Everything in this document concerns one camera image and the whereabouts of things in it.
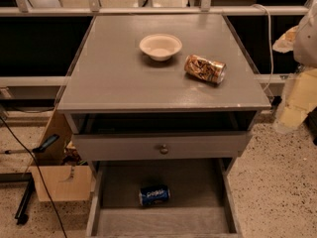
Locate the blue pepsi can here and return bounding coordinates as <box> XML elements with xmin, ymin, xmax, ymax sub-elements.
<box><xmin>139</xmin><ymin>184</ymin><xmax>170</xmax><ymax>206</ymax></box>

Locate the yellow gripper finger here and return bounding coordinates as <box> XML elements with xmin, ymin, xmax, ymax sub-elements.
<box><xmin>272</xmin><ymin>26</ymin><xmax>298</xmax><ymax>54</ymax></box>
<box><xmin>273</xmin><ymin>67</ymin><xmax>317</xmax><ymax>133</ymax></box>

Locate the grey wooden drawer cabinet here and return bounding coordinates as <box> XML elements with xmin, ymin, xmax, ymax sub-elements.
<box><xmin>56</xmin><ymin>13</ymin><xmax>272</xmax><ymax>238</ymax></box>

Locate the white paper bowl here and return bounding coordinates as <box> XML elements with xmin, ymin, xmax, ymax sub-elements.
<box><xmin>139</xmin><ymin>34</ymin><xmax>182</xmax><ymax>61</ymax></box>

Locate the brown cardboard box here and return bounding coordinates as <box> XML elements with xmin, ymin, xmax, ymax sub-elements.
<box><xmin>29</xmin><ymin>111</ymin><xmax>93</xmax><ymax>202</ymax></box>

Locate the open grey middle drawer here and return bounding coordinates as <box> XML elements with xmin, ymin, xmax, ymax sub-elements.
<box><xmin>86</xmin><ymin>159</ymin><xmax>243</xmax><ymax>238</ymax></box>

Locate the grey top drawer with knob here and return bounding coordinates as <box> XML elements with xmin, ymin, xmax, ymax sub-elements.
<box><xmin>72</xmin><ymin>132</ymin><xmax>252</xmax><ymax>161</ymax></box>

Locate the orange patterned drink can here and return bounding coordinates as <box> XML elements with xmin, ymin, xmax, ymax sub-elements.
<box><xmin>184</xmin><ymin>55</ymin><xmax>226</xmax><ymax>84</ymax></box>

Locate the black metal stand foot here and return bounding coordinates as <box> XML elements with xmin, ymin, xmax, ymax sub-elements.
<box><xmin>15</xmin><ymin>178</ymin><xmax>35</xmax><ymax>225</ymax></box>

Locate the white cable on rail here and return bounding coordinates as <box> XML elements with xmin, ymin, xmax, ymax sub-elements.
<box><xmin>251</xmin><ymin>3</ymin><xmax>275</xmax><ymax>92</ymax></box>

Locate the black handled tool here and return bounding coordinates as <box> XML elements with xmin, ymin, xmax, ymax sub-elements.
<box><xmin>3</xmin><ymin>134</ymin><xmax>59</xmax><ymax>155</ymax></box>

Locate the black floor cable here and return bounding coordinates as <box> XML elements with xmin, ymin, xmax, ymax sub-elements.
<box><xmin>0</xmin><ymin>116</ymin><xmax>68</xmax><ymax>238</ymax></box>

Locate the metal railing frame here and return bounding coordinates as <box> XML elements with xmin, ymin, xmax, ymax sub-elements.
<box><xmin>0</xmin><ymin>0</ymin><xmax>315</xmax><ymax>101</ymax></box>

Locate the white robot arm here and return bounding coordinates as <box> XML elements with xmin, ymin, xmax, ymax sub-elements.
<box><xmin>272</xmin><ymin>0</ymin><xmax>317</xmax><ymax>134</ymax></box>

